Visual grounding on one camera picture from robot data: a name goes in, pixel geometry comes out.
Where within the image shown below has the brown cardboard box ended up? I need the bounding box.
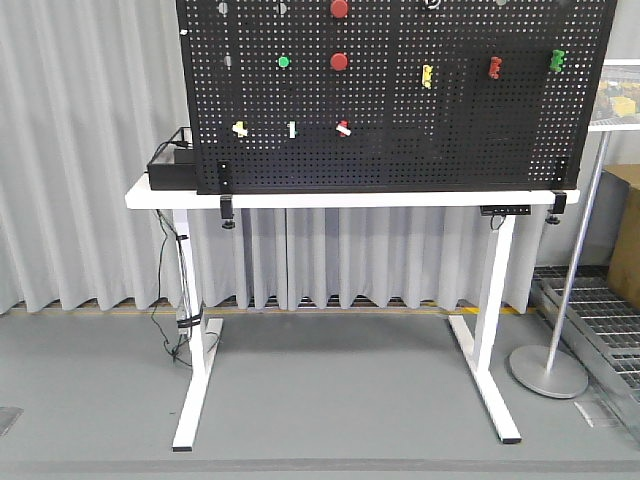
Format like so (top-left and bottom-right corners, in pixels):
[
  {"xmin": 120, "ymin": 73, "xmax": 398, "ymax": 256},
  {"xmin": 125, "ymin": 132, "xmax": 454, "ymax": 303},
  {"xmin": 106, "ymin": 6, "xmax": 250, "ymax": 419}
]
[{"xmin": 606, "ymin": 164, "xmax": 639, "ymax": 308}]

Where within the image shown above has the white height-adjustable desk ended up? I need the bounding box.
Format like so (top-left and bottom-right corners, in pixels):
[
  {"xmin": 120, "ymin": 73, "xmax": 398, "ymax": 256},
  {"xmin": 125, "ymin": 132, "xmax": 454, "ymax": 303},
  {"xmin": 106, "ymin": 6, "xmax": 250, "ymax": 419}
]
[{"xmin": 125, "ymin": 175, "xmax": 580, "ymax": 452}]

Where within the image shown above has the right black table clamp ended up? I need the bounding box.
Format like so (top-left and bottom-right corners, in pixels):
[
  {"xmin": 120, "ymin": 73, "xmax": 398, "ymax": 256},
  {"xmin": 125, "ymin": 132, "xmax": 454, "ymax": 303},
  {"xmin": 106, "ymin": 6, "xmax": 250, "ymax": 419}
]
[{"xmin": 545, "ymin": 190, "xmax": 567, "ymax": 225}]

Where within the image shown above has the red push button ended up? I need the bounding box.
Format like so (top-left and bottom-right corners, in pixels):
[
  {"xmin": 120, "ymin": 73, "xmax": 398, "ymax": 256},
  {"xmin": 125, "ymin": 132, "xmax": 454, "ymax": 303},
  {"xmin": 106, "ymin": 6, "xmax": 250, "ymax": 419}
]
[
  {"xmin": 330, "ymin": 0, "xmax": 349, "ymax": 19},
  {"xmin": 330, "ymin": 52, "xmax": 349, "ymax": 71}
]

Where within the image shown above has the yellow white toggle switch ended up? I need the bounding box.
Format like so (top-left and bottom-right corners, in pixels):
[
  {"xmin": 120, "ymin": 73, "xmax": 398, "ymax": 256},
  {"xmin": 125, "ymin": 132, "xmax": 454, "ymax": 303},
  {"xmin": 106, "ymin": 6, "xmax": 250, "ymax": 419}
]
[{"xmin": 232, "ymin": 121, "xmax": 248, "ymax": 138}]

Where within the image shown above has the grey metal stanchion post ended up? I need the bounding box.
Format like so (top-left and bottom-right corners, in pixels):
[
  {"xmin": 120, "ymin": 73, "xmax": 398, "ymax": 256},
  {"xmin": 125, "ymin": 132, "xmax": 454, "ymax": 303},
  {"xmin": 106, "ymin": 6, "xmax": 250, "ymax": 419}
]
[{"xmin": 508, "ymin": 131, "xmax": 611, "ymax": 400}]

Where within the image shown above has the lower red push button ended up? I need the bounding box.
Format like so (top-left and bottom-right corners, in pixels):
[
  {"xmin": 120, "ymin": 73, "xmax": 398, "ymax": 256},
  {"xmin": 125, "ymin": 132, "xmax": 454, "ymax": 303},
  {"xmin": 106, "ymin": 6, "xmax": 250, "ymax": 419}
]
[{"xmin": 330, "ymin": 52, "xmax": 349, "ymax": 71}]

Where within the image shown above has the white pleated curtain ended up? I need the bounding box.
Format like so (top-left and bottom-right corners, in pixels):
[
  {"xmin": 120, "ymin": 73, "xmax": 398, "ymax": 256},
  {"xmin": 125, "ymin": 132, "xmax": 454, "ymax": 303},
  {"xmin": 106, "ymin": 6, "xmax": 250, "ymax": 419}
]
[{"xmin": 0, "ymin": 0, "xmax": 551, "ymax": 316}]

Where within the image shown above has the yellow rocker switch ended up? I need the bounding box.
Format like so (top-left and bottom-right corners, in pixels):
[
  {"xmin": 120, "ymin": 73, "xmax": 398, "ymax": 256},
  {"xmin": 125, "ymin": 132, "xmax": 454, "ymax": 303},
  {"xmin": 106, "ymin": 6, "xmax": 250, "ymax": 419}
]
[{"xmin": 421, "ymin": 64, "xmax": 434, "ymax": 89}]

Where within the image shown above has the black table clamp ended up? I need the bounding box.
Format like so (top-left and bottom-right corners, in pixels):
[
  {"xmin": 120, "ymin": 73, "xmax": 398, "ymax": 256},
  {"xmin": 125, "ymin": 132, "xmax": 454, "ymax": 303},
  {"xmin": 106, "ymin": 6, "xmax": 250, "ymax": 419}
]
[
  {"xmin": 217, "ymin": 161, "xmax": 235, "ymax": 230},
  {"xmin": 545, "ymin": 190, "xmax": 567, "ymax": 225}
]

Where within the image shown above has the left black table clamp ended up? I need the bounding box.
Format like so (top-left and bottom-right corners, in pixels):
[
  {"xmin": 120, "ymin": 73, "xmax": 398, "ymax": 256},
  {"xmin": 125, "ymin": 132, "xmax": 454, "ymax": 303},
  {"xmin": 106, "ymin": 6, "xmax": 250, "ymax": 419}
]
[{"xmin": 217, "ymin": 161, "xmax": 235, "ymax": 230}]

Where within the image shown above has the black power cable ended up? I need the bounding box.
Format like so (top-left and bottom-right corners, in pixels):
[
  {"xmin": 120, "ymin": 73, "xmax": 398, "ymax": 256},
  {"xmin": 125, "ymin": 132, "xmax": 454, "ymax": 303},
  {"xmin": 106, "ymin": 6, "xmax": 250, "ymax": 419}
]
[{"xmin": 149, "ymin": 140, "xmax": 224, "ymax": 368}]

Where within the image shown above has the desk height control panel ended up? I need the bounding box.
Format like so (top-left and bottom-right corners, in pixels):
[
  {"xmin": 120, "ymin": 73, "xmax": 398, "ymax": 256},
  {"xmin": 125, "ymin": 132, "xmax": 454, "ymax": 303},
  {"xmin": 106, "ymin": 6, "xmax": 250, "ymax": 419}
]
[{"xmin": 480, "ymin": 205, "xmax": 531, "ymax": 217}]

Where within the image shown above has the black perforated pegboard panel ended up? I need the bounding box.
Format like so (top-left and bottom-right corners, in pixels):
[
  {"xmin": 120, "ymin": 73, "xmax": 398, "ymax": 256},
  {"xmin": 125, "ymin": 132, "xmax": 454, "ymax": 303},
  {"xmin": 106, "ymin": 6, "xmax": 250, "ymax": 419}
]
[{"xmin": 176, "ymin": 1, "xmax": 616, "ymax": 195}]

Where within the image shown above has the metal floor grating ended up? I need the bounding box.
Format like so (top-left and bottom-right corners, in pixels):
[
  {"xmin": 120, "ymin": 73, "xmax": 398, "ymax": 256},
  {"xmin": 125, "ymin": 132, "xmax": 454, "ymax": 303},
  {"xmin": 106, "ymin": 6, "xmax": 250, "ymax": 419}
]
[{"xmin": 525, "ymin": 266, "xmax": 639, "ymax": 440}]

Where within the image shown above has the red white toggle switch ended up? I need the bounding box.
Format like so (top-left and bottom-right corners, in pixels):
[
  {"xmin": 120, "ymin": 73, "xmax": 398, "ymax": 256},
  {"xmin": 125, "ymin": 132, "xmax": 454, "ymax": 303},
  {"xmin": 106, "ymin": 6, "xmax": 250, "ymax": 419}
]
[{"xmin": 336, "ymin": 120, "xmax": 351, "ymax": 137}]

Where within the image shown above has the black electronics box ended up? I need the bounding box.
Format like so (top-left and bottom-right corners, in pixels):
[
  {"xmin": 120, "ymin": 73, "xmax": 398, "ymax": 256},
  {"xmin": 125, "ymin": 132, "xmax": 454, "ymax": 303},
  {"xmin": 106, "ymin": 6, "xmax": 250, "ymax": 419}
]
[{"xmin": 146, "ymin": 126, "xmax": 197, "ymax": 191}]

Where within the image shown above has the upper red push button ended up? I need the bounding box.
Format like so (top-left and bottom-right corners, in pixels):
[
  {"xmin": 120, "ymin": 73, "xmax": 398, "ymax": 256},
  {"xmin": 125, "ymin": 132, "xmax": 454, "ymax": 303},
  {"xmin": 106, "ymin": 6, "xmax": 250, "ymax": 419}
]
[{"xmin": 330, "ymin": 0, "xmax": 349, "ymax": 19}]

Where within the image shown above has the green white toggle switch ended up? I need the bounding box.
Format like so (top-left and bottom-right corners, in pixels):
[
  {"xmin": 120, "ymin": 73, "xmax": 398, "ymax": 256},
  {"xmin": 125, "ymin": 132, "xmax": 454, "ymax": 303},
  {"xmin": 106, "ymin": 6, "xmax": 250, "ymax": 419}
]
[{"xmin": 288, "ymin": 121, "xmax": 298, "ymax": 139}]

